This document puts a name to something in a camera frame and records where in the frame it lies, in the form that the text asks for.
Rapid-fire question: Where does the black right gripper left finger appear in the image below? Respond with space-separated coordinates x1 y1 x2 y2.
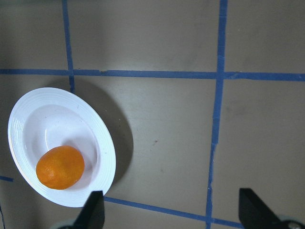
72 191 105 229

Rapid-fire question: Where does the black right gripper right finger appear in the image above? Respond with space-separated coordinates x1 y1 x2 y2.
239 188 284 229

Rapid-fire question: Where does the orange fruit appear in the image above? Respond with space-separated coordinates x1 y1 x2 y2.
36 146 85 190

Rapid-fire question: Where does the white round plate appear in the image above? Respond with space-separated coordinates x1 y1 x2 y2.
8 87 116 208

